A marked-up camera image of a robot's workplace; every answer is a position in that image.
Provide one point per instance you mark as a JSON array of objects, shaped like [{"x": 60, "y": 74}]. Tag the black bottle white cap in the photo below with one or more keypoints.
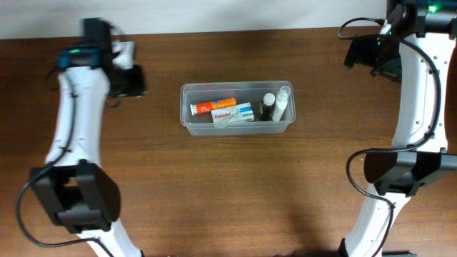
[{"x": 267, "y": 107}]

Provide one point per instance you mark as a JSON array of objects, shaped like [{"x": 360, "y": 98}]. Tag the white Panadol box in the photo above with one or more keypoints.
[{"x": 240, "y": 113}]

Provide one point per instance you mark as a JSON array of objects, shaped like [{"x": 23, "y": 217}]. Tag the orange tablet tube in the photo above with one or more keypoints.
[{"x": 212, "y": 105}]

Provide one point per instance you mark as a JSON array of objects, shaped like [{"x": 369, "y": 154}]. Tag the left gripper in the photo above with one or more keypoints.
[{"x": 138, "y": 88}]

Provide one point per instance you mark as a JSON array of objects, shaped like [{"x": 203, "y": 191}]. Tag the white spray bottle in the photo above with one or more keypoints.
[{"x": 281, "y": 103}]

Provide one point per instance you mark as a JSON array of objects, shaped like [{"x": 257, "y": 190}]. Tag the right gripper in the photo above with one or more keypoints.
[{"x": 363, "y": 57}]

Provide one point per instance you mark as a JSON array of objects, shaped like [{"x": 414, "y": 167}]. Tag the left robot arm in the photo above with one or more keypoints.
[{"x": 72, "y": 187}]

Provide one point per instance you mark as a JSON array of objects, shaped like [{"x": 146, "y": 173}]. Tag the clear plastic container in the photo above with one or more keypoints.
[{"x": 243, "y": 92}]

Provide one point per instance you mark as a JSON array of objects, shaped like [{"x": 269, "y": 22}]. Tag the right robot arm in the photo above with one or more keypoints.
[{"x": 414, "y": 48}]

